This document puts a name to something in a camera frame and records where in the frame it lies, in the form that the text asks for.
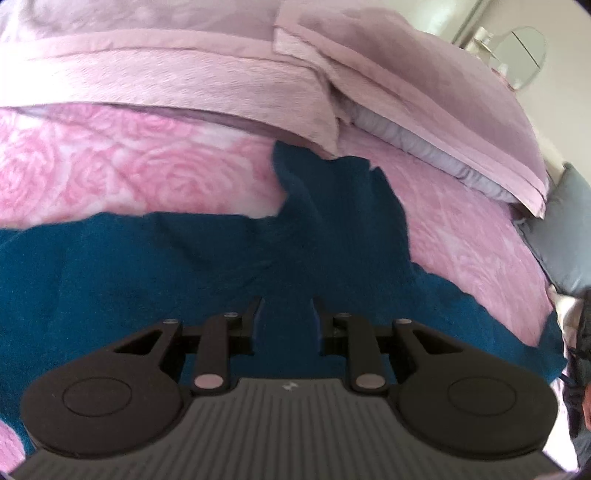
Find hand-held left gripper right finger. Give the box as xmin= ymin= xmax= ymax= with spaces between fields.
xmin=313 ymin=296 xmax=465 ymax=396

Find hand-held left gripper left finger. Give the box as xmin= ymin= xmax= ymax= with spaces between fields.
xmin=113 ymin=296 xmax=264 ymax=396

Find blue knitted sweater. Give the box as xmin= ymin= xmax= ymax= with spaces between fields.
xmin=0 ymin=141 xmax=568 ymax=457

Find striped lavender pillow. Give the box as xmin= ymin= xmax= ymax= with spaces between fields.
xmin=348 ymin=104 xmax=525 ymax=206

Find pink floral bedspread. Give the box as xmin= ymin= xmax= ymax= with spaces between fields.
xmin=0 ymin=104 xmax=561 ymax=467

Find black garment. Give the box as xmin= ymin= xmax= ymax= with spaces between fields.
xmin=561 ymin=291 xmax=591 ymax=439

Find grey pillow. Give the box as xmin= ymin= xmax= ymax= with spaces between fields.
xmin=512 ymin=162 xmax=591 ymax=296

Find pink fleece blanket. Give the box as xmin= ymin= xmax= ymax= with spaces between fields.
xmin=0 ymin=0 xmax=340 ymax=155
xmin=274 ymin=0 xmax=550 ymax=219

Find oval mirror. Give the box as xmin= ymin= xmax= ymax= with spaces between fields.
xmin=492 ymin=26 xmax=547 ymax=90

